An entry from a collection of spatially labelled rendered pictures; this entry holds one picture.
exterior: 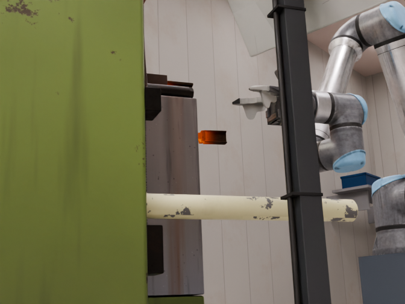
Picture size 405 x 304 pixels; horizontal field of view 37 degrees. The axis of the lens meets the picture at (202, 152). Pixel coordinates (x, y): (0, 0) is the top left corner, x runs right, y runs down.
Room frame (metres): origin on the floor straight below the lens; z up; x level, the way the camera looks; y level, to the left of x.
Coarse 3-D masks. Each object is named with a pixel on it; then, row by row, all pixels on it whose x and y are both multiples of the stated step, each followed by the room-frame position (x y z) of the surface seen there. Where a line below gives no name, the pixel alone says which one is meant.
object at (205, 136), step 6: (204, 132) 2.03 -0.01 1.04; (210, 132) 2.05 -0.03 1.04; (216, 132) 2.06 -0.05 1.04; (222, 132) 2.06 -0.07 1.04; (198, 138) 2.04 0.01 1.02; (204, 138) 2.03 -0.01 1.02; (210, 138) 2.06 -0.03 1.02; (216, 138) 2.06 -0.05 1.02; (222, 138) 2.07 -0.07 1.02; (216, 144) 2.08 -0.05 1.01; (222, 144) 2.08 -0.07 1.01
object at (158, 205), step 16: (160, 208) 1.07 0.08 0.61; (176, 208) 1.08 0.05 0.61; (192, 208) 1.09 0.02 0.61; (208, 208) 1.10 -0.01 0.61; (224, 208) 1.11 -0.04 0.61; (240, 208) 1.13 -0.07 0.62; (256, 208) 1.14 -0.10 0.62; (272, 208) 1.15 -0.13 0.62; (336, 208) 1.20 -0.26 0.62; (352, 208) 1.21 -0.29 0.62
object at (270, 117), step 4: (272, 104) 1.59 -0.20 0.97; (276, 104) 1.56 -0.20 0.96; (268, 108) 1.61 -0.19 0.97; (272, 108) 1.59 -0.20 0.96; (276, 108) 1.56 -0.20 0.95; (268, 112) 1.60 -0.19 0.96; (272, 112) 1.59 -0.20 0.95; (276, 112) 1.56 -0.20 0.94; (280, 112) 1.55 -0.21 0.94; (268, 116) 1.60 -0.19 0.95; (272, 116) 1.58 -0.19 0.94; (276, 116) 1.56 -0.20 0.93; (280, 116) 1.55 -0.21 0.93; (268, 120) 1.60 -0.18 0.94; (272, 120) 1.58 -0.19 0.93; (276, 120) 1.58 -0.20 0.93; (280, 120) 1.59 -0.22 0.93; (268, 124) 1.61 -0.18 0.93; (272, 124) 1.62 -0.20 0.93; (276, 124) 1.62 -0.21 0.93; (280, 124) 1.61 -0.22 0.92
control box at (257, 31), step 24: (240, 0) 1.07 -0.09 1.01; (264, 0) 1.05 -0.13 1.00; (312, 0) 0.99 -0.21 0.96; (336, 0) 0.97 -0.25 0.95; (360, 0) 0.95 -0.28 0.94; (384, 0) 0.93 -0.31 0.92; (240, 24) 1.10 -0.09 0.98; (264, 24) 1.08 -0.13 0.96; (312, 24) 1.02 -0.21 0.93; (264, 48) 1.10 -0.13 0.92
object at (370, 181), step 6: (354, 174) 6.98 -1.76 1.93; (360, 174) 6.93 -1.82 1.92; (366, 174) 6.91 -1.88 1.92; (342, 180) 7.08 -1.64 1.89; (348, 180) 7.04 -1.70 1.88; (354, 180) 6.99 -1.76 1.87; (360, 180) 6.95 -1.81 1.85; (366, 180) 6.91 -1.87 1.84; (372, 180) 7.05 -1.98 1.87; (342, 186) 7.09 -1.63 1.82; (348, 186) 7.04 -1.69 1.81
